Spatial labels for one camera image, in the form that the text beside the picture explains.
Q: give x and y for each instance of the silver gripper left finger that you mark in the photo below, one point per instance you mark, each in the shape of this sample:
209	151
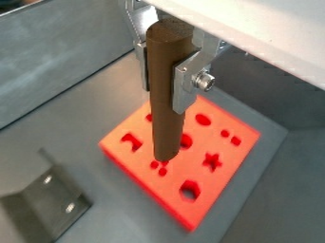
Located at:
142	17

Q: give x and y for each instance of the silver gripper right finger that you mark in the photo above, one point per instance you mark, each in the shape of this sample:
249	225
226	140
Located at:
192	73

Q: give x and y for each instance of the brown oval peg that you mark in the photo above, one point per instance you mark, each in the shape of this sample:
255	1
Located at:
169	46

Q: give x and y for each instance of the red shape board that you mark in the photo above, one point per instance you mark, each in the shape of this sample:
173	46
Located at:
188	183

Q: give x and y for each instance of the black curved holder bracket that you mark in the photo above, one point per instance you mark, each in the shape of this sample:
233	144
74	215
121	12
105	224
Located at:
47	207

